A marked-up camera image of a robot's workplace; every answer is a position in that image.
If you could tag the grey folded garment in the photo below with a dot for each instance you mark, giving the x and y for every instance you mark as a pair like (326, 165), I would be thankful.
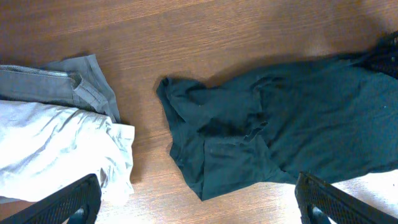
(74, 82)

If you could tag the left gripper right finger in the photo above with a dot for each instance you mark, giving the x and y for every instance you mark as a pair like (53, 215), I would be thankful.
(320, 202)

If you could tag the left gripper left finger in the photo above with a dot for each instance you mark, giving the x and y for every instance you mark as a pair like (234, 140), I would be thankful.
(77, 203)

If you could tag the black t-shirt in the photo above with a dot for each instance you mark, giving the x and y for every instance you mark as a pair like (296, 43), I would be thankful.
(333, 118)

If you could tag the beige folded garment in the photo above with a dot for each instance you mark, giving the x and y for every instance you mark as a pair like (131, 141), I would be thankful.
(44, 148)

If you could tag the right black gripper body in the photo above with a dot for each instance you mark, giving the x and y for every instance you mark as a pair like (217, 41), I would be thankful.
(382, 58)

